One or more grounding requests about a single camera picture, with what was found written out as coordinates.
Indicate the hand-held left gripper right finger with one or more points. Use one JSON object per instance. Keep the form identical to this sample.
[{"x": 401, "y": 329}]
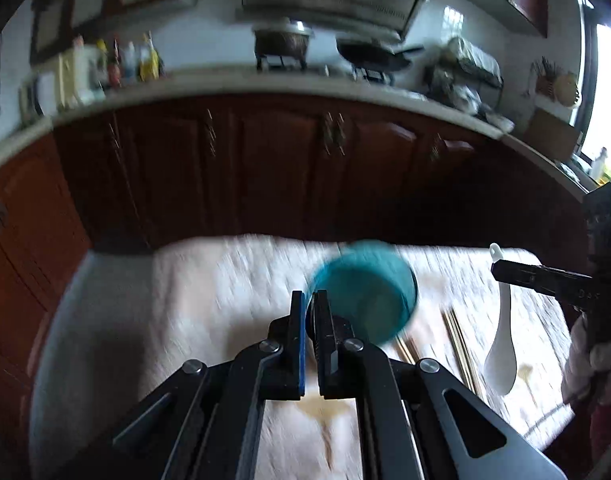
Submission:
[{"x": 324, "y": 375}]

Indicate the round woven mat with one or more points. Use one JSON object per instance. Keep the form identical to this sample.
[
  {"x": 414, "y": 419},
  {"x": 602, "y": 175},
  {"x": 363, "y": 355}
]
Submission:
[{"x": 568, "y": 89}]

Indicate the person's right hand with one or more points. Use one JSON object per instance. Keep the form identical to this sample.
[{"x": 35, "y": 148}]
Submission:
[{"x": 578, "y": 365}]

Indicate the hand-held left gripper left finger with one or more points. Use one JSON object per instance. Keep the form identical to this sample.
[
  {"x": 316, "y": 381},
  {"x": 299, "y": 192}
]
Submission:
[{"x": 298, "y": 345}]

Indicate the wooden chopstick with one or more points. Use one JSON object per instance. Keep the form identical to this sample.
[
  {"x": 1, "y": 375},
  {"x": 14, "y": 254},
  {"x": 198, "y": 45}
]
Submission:
[
  {"x": 403, "y": 352},
  {"x": 464, "y": 347},
  {"x": 453, "y": 340},
  {"x": 411, "y": 350}
]

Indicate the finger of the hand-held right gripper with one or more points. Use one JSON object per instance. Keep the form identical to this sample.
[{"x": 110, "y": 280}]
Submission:
[{"x": 545, "y": 280}]

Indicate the black wok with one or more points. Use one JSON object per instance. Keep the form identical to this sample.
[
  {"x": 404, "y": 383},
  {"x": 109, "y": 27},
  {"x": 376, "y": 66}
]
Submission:
[{"x": 373, "y": 57}]

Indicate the teal plastic cup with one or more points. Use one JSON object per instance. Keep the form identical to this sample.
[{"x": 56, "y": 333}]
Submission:
[{"x": 365, "y": 285}]

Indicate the wooden cutting board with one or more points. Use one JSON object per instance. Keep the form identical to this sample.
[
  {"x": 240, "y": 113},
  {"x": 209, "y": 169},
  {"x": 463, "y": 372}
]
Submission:
[{"x": 553, "y": 135}]

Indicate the person's right forearm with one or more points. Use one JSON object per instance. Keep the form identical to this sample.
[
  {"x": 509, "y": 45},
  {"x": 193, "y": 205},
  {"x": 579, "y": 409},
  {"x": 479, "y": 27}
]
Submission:
[{"x": 610, "y": 440}]

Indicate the lidded cooking pot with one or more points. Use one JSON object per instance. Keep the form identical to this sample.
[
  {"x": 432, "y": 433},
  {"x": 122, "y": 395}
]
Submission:
[{"x": 283, "y": 40}]

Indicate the gas stove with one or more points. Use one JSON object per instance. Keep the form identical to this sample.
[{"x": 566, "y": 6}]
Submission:
[{"x": 285, "y": 65}]

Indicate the kitchen window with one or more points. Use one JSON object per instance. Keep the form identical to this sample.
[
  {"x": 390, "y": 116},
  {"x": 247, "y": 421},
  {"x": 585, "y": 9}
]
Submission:
[{"x": 610, "y": 85}]

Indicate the small white bottle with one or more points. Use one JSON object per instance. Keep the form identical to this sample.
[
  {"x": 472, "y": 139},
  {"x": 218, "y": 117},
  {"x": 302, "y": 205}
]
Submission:
[{"x": 599, "y": 165}]

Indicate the red wooden base cabinets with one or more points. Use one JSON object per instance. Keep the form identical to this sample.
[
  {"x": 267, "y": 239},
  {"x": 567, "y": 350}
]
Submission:
[{"x": 265, "y": 170}]

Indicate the cream fluffy cloth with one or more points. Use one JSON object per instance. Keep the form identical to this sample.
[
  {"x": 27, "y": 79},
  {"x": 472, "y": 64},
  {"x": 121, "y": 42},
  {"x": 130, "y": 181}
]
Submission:
[{"x": 210, "y": 300}]

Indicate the row of condiment bottles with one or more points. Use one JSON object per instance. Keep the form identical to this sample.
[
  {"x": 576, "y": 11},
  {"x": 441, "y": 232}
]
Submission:
[{"x": 148, "y": 60}]

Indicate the white ceramic spoon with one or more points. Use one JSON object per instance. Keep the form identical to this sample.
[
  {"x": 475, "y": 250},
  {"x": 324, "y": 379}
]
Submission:
[{"x": 500, "y": 360}]

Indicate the wall utensil holder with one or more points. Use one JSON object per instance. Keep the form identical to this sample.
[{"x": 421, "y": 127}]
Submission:
[{"x": 545, "y": 82}]

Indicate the stone kitchen countertop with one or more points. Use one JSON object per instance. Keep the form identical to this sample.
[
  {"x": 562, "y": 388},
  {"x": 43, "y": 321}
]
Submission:
[{"x": 210, "y": 82}]

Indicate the cream countertop oven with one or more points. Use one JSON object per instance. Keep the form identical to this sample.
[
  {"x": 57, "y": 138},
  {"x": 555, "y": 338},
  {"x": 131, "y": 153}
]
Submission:
[{"x": 68, "y": 80}]

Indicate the grey table cover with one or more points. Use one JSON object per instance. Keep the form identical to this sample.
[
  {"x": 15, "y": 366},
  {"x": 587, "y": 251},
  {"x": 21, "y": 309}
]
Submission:
[{"x": 85, "y": 335}]

